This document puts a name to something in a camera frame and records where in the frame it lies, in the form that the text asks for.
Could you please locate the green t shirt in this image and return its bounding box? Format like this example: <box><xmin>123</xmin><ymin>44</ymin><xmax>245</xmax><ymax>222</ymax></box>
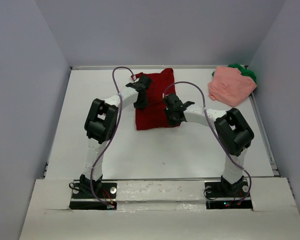
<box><xmin>228</xmin><ymin>63</ymin><xmax>257</xmax><ymax>83</ymax></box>

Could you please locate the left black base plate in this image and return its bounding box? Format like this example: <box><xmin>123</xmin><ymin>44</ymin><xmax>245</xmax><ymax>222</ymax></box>
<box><xmin>68</xmin><ymin>181</ymin><xmax>118</xmax><ymax>211</ymax></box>

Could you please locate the dark red t shirt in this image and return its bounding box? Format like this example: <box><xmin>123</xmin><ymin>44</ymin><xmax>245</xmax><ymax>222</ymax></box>
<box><xmin>135</xmin><ymin>68</ymin><xmax>175</xmax><ymax>131</ymax></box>

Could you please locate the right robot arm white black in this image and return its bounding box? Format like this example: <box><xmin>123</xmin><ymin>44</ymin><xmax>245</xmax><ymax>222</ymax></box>
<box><xmin>163</xmin><ymin>93</ymin><xmax>255</xmax><ymax>200</ymax></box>

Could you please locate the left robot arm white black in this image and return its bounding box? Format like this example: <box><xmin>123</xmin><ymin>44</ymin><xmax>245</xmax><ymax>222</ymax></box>
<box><xmin>79</xmin><ymin>75</ymin><xmax>152</xmax><ymax>198</ymax></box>

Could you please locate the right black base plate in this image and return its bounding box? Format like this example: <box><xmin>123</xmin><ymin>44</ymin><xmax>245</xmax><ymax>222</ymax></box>
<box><xmin>203</xmin><ymin>180</ymin><xmax>253</xmax><ymax>210</ymax></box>

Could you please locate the pink t shirt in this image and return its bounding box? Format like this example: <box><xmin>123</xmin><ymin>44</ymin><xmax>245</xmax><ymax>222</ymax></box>
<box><xmin>207</xmin><ymin>66</ymin><xmax>257</xmax><ymax>107</ymax></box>

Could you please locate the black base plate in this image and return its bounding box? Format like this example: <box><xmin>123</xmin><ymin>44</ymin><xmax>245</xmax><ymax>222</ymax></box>
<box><xmin>68</xmin><ymin>181</ymin><xmax>118</xmax><ymax>211</ymax></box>
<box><xmin>203</xmin><ymin>180</ymin><xmax>253</xmax><ymax>210</ymax></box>

